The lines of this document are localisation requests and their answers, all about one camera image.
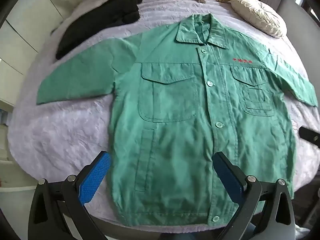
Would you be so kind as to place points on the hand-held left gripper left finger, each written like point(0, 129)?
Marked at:
point(96, 177)

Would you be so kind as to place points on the black garment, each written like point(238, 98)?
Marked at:
point(100, 20)

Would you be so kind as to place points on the cream crinkled pillow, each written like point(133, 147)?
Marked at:
point(260, 15)

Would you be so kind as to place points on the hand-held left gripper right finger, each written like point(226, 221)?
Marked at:
point(228, 177)

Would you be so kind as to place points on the white wardrobe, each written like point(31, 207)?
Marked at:
point(25, 25)

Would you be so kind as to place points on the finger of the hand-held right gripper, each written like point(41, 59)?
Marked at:
point(310, 134)

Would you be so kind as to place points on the lilac bedspread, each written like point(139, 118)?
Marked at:
point(62, 135)

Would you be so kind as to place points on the green work jacket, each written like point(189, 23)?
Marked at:
point(175, 105)

